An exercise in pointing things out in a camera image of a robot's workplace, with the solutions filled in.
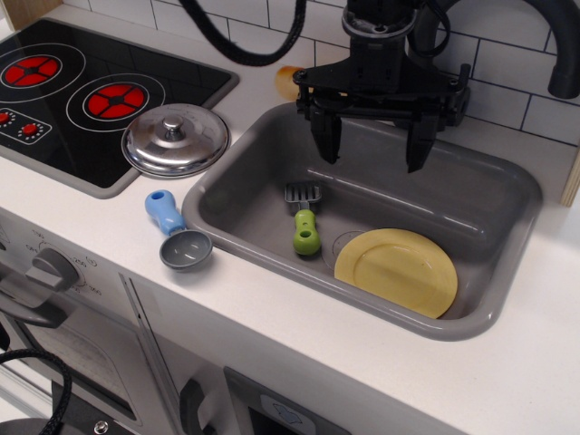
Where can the toy bread loaf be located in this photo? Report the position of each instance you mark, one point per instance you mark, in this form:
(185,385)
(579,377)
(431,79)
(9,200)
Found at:
(284,82)

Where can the wooden panel top left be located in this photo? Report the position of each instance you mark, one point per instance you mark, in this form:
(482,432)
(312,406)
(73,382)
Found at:
(20,13)

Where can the grey oven door handle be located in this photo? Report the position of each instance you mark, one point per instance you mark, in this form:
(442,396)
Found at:
(30,304)

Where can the grey plastic sink basin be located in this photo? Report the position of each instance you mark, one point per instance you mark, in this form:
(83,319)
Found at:
(478,208)

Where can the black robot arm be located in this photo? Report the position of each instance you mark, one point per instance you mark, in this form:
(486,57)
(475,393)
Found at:
(363,15)

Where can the yellow plastic plate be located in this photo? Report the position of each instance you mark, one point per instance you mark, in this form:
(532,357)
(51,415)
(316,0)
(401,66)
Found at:
(402,267)

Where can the blue handled grey scoop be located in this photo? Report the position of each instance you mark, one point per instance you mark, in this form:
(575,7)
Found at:
(183,248)

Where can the grey cabinet door panel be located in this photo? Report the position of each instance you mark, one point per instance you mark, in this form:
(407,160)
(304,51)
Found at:
(260,410)

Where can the shiny metal pot lid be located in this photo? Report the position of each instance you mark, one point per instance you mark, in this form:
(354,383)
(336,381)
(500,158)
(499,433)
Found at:
(175,140)

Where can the toy oven door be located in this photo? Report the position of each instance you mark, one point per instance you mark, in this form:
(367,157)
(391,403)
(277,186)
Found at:
(104,356)

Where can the black toy stove top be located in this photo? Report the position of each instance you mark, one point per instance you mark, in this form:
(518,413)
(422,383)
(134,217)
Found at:
(68,94)

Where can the black cabinet door handle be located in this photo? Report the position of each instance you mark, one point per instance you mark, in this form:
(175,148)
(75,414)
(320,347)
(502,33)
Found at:
(191,397)

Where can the dark grey faucet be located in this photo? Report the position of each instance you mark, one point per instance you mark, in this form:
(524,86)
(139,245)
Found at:
(513,45)

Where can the green handled grey spatula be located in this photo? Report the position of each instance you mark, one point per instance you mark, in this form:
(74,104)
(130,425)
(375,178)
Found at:
(303,195)

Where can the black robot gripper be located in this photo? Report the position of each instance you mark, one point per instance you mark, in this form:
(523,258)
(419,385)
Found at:
(388,76)

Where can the grey oven knob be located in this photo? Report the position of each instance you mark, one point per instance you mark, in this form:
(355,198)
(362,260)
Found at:
(52,270)

